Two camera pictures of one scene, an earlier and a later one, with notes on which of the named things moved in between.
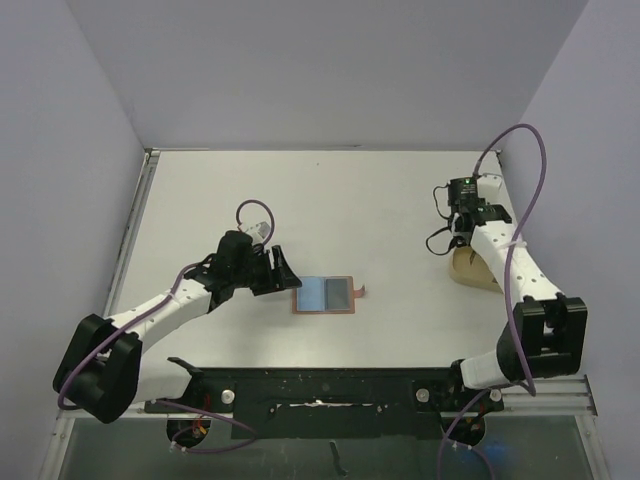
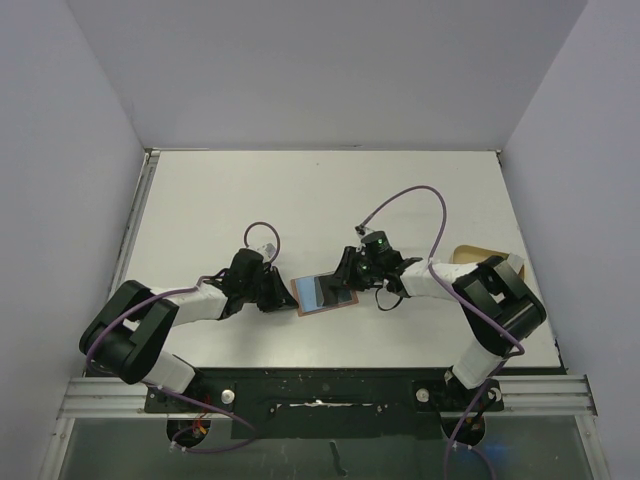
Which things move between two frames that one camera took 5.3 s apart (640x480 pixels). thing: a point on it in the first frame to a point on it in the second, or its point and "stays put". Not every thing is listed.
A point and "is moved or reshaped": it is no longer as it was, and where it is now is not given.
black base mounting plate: x=333 y=403 stays put
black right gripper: x=459 y=239 to x=347 y=270
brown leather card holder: x=326 y=295 is moved or reshaped
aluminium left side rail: x=151 y=157 stays put
